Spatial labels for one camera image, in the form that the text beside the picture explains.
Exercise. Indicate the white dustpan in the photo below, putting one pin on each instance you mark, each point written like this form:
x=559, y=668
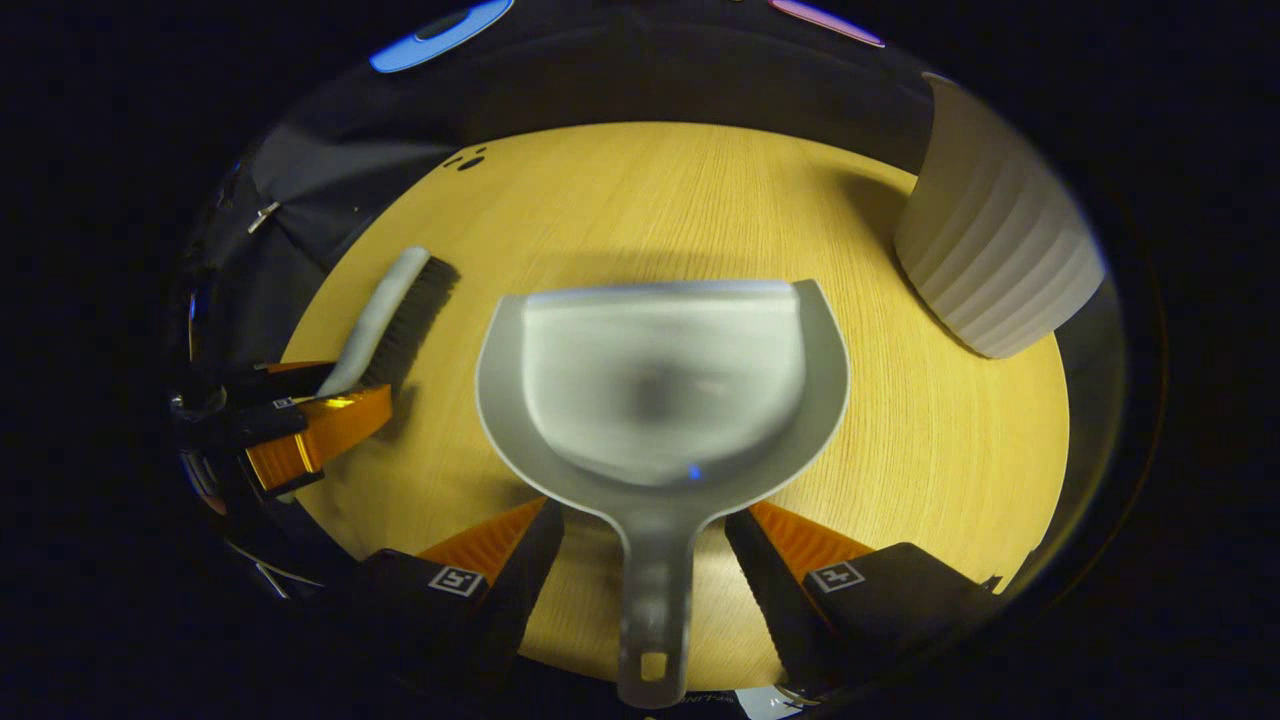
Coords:
x=660, y=400

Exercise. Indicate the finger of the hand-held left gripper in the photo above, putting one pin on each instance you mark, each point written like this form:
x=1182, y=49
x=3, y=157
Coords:
x=330, y=430
x=280, y=380

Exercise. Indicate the small white cloth clip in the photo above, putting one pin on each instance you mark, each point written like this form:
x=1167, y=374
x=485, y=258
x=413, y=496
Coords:
x=264, y=216

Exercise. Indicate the white ribbed garbage bin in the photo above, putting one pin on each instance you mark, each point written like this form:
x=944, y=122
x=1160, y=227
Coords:
x=990, y=250

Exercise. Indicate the small white broom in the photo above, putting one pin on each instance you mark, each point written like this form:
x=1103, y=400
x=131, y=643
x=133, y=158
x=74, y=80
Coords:
x=375, y=320

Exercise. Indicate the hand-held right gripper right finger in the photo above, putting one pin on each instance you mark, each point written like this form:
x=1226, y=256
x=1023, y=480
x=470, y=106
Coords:
x=765, y=590

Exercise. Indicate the wooden desktop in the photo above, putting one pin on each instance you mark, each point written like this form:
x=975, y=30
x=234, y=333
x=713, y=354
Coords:
x=900, y=450

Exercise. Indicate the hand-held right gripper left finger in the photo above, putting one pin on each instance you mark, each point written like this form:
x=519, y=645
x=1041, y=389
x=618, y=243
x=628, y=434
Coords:
x=520, y=590

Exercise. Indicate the black backdrop cloth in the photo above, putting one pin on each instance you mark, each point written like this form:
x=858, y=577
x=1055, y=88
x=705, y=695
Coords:
x=650, y=80

